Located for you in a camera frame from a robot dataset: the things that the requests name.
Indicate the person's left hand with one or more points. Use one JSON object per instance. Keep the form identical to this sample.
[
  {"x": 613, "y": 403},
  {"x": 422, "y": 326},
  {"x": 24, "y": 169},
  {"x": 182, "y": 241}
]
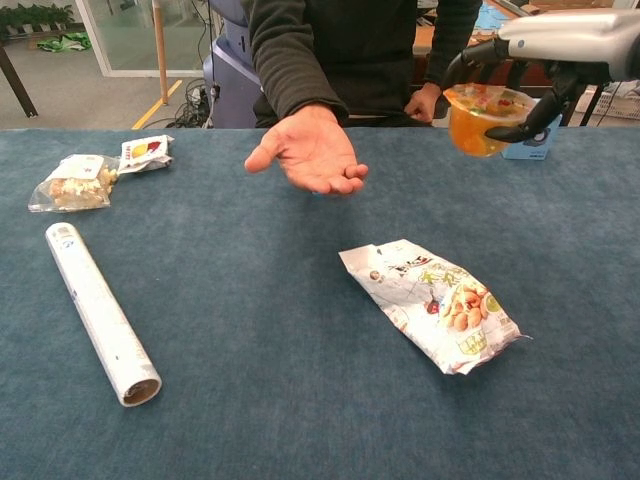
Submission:
[{"x": 422, "y": 102}]

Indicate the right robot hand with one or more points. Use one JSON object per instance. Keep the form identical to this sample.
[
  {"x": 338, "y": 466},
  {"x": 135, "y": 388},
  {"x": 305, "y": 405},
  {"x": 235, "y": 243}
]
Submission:
[{"x": 565, "y": 37}]

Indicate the person's right hand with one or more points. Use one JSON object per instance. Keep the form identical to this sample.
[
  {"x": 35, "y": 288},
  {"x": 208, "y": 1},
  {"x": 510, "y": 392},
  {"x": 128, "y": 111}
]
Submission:
[{"x": 312, "y": 150}]

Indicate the orange plastic fruit cup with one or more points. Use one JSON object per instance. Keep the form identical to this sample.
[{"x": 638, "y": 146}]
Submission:
[{"x": 475, "y": 125}]

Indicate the person's right forearm dark sleeve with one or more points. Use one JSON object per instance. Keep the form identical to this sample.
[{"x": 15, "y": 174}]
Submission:
[{"x": 295, "y": 60}]

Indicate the blue white robot base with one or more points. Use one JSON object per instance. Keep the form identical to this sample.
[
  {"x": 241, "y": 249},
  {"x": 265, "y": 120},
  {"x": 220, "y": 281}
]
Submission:
[{"x": 230, "y": 70}]

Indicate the person's left forearm dark sleeve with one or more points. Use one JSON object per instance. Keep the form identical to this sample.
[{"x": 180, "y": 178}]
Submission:
[{"x": 450, "y": 40}]

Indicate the person's torso dark clothes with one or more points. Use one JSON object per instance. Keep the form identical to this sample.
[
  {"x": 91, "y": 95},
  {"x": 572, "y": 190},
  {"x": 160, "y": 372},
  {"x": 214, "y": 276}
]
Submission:
[{"x": 380, "y": 50}]

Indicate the white plastic crate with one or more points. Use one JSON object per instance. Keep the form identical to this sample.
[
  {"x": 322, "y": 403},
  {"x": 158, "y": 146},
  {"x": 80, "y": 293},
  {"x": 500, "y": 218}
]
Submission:
[{"x": 612, "y": 102}]

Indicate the light blue carton box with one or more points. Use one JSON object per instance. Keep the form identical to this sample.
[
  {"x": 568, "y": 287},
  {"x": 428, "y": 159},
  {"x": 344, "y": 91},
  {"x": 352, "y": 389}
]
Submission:
[{"x": 535, "y": 147}]

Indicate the small red yellow packet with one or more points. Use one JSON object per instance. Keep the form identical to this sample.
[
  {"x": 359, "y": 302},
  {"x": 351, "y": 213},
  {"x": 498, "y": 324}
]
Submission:
[{"x": 145, "y": 152}]

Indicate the white peanut snack bag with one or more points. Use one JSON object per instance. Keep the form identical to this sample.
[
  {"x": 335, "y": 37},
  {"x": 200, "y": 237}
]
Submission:
[{"x": 435, "y": 305}]

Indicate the blue felt table mat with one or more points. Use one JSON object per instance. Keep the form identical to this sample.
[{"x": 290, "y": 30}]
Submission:
[{"x": 250, "y": 350}]

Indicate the clear bag with pastry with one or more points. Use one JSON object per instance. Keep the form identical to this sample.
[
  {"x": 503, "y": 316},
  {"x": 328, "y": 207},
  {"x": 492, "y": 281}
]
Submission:
[{"x": 75, "y": 187}]

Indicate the green cloth on floor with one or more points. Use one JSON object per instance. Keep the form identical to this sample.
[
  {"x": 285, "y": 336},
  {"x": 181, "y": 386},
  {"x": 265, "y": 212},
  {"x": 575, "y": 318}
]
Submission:
[{"x": 65, "y": 42}]

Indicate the white plastic wrap roll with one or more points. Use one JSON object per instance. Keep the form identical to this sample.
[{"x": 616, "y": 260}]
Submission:
[{"x": 95, "y": 310}]

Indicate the black table leg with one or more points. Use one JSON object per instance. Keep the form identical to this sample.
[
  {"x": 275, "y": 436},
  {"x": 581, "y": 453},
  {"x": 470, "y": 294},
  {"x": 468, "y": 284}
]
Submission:
[{"x": 17, "y": 82}]

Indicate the row of green plants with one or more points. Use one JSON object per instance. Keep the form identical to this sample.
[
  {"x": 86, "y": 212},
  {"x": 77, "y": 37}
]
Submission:
[{"x": 35, "y": 17}]

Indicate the wooden post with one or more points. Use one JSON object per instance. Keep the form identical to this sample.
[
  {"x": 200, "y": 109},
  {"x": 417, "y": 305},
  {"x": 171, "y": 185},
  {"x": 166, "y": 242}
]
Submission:
[{"x": 160, "y": 50}]

